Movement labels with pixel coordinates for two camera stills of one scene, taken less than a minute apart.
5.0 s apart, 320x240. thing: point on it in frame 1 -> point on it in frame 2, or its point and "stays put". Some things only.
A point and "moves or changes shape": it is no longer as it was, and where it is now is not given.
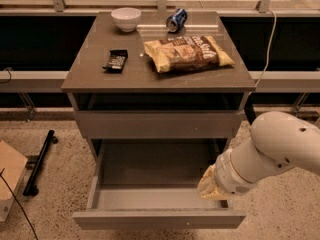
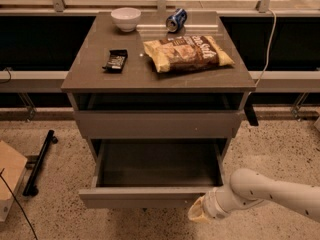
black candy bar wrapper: (116, 61) stays put
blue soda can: (176, 20) stays put
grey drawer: (153, 184) moves or changes shape
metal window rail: (55, 82) stays put
